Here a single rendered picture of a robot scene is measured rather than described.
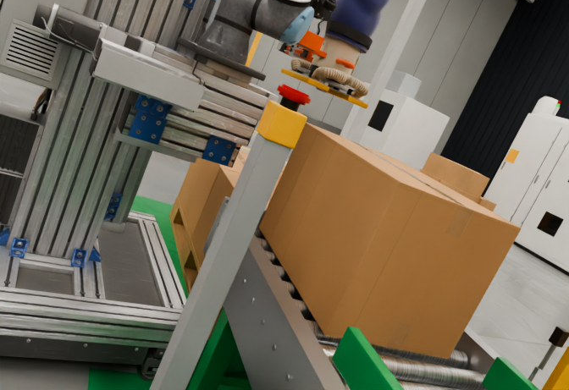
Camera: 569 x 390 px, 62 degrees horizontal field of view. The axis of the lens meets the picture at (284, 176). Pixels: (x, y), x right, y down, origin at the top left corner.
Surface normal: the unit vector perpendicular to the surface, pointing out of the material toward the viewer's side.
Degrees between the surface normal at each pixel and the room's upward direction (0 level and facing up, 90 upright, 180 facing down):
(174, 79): 90
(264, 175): 90
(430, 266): 90
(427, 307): 90
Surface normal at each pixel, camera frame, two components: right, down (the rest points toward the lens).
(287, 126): 0.32, 0.33
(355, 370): -0.86, -0.30
